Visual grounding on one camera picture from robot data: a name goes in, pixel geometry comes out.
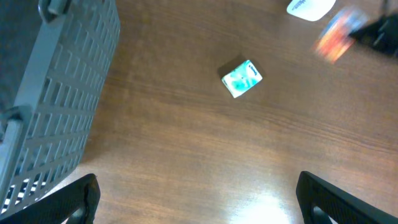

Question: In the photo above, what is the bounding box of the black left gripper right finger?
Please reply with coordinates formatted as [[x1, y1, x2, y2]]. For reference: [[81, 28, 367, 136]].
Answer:
[[296, 171, 397, 224]]

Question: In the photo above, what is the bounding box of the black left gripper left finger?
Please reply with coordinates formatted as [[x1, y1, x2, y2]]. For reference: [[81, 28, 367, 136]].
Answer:
[[1, 174, 101, 224]]

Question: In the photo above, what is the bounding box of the grey plastic mesh basket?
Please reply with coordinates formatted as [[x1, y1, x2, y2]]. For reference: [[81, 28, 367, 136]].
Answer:
[[1, 0, 121, 218]]

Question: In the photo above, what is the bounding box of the teal tissue pack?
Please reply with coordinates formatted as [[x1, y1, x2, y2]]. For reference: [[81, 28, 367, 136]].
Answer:
[[221, 60, 262, 98]]

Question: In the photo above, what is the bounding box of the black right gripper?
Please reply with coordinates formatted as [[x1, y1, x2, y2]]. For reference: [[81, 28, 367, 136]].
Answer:
[[349, 0, 397, 58]]

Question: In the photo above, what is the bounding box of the white barcode scanner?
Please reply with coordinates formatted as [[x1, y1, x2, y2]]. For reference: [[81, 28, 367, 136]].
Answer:
[[286, 0, 336, 22]]

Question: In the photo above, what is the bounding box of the orange tissue pack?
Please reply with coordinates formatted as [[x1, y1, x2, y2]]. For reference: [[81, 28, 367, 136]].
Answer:
[[313, 6, 368, 63]]

